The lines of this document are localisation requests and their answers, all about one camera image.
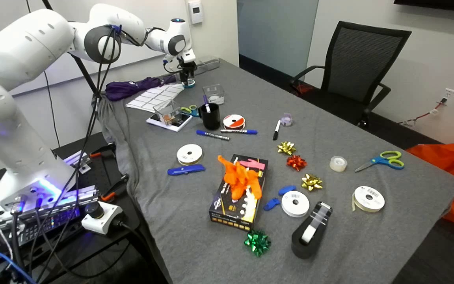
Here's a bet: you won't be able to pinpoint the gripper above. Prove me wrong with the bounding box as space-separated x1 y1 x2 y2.
178 60 197 85

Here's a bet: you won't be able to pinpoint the clear plastic container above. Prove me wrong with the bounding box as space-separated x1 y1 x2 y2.
202 84 226 105

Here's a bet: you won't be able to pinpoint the clear plastic tray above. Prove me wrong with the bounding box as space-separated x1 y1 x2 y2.
195 57 221 75

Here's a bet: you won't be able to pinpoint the small green blue scissors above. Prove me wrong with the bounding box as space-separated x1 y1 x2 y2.
180 105 200 118

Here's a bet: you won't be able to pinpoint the white label sheet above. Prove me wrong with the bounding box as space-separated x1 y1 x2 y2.
125 83 185 113

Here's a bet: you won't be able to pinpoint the clear plastic box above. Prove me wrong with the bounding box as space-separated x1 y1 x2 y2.
153 100 182 126

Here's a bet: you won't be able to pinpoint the black cup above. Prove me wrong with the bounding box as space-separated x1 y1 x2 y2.
198 102 221 131

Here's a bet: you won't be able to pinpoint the white-edged dark tablet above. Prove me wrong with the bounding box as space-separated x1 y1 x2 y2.
146 112 193 133

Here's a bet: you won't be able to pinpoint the purple folded umbrella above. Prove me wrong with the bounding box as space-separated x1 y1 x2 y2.
104 76 177 101

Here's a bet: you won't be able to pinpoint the blue marker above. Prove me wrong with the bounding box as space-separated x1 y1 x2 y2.
196 130 231 141
220 128 258 135

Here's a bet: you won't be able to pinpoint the red ribbon spool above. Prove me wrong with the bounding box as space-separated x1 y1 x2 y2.
223 114 246 130

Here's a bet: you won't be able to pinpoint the white thermostat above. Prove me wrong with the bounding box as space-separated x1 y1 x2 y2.
187 0 204 25

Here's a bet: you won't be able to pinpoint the gold ribbon spool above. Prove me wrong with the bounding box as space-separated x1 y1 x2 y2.
176 143 204 166

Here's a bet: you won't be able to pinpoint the blue utility knife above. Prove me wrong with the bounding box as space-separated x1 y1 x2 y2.
167 164 207 176

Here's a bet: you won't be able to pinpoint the frosted glass panel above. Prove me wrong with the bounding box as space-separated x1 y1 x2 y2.
236 0 319 78

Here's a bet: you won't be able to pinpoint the orange black clamp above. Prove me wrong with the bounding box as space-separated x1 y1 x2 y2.
100 173 130 202
90 142 117 159

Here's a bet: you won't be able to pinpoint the orange glove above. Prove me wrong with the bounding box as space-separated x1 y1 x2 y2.
217 155 263 201

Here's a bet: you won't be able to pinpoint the gold gift bow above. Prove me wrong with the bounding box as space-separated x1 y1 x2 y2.
301 173 324 192
277 141 296 156

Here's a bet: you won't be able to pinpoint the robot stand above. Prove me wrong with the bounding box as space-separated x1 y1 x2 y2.
0 132 164 284

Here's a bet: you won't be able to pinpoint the red gift bow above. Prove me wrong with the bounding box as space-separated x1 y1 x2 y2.
286 155 307 172

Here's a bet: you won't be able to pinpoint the whiteboard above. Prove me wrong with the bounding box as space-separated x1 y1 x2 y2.
9 0 193 96

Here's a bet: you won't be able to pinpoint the black glove box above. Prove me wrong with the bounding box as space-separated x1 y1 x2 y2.
209 154 269 232

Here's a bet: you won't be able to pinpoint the white ribbon spool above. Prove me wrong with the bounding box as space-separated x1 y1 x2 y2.
281 191 311 218

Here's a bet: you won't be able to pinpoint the emergency stop button box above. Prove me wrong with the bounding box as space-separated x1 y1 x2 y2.
81 201 123 235

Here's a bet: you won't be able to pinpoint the black office chair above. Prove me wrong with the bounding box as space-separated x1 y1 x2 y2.
290 21 412 129

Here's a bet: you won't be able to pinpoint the clear tape roll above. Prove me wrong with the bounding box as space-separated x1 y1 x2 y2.
329 156 348 173

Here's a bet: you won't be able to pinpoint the green gift bow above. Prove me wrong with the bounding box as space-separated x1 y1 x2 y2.
244 230 272 257

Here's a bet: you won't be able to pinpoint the control box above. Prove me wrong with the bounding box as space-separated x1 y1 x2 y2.
0 185 102 246

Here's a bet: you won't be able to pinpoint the black tape dispenser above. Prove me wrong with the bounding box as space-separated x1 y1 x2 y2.
291 201 333 260

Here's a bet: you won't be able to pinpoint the large blue green scissors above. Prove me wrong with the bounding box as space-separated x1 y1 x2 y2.
354 150 405 173

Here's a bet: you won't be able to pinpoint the cream ribbon spool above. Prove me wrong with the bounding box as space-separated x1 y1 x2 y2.
352 185 385 213

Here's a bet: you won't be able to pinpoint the grey table cloth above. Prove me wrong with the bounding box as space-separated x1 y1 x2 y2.
92 58 454 284

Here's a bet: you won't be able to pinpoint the red cable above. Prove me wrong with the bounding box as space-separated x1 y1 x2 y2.
398 98 448 127

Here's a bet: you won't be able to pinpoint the blue cable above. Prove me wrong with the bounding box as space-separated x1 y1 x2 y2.
0 236 35 284

